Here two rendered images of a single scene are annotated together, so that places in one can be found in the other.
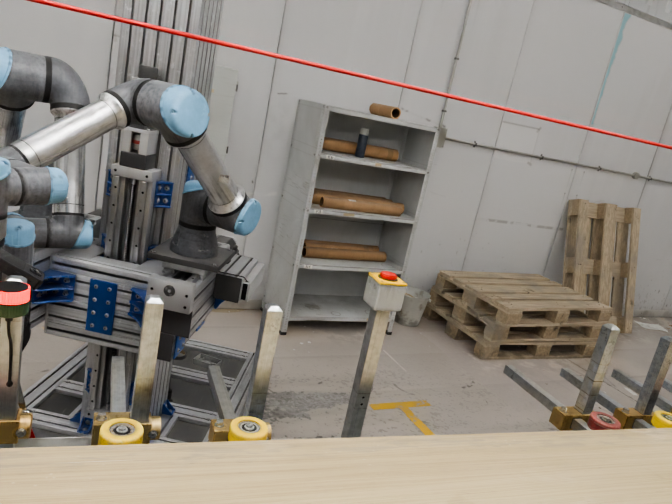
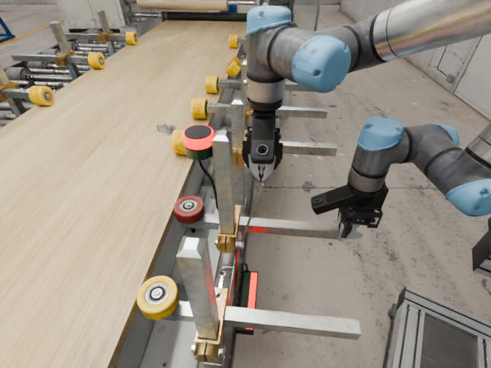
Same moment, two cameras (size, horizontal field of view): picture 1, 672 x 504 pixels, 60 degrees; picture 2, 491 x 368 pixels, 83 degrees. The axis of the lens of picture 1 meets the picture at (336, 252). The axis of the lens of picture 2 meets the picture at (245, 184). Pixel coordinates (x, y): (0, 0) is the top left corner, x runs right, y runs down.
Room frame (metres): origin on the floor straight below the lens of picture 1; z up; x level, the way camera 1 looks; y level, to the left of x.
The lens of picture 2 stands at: (1.27, 0.18, 1.44)
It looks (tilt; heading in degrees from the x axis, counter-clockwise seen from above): 41 degrees down; 119
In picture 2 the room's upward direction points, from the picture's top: straight up
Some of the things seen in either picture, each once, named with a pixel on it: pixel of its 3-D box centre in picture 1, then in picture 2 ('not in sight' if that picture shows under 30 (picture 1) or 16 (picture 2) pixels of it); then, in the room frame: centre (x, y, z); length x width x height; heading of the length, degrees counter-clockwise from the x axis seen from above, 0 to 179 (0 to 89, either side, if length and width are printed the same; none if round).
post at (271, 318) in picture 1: (255, 402); not in sight; (1.19, 0.11, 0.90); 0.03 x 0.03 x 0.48; 23
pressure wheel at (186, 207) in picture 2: not in sight; (191, 217); (0.88, 0.56, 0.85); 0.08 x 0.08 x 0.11
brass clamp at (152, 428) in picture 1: (126, 428); (212, 323); (1.08, 0.36, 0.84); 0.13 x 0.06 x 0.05; 113
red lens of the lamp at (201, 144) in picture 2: (11, 292); (198, 136); (0.95, 0.55, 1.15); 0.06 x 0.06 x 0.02
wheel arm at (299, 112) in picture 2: not in sight; (261, 109); (0.83, 1.09, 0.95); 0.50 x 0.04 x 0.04; 23
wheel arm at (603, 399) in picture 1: (609, 404); not in sight; (1.75, -0.97, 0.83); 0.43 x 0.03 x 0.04; 23
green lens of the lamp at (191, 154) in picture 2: (10, 305); (199, 147); (0.95, 0.55, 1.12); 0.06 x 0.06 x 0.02
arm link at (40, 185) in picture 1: (30, 184); (316, 58); (1.14, 0.63, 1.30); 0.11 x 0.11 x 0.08; 64
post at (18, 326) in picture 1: (7, 392); (226, 215); (1.00, 0.57, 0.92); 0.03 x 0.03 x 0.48; 23
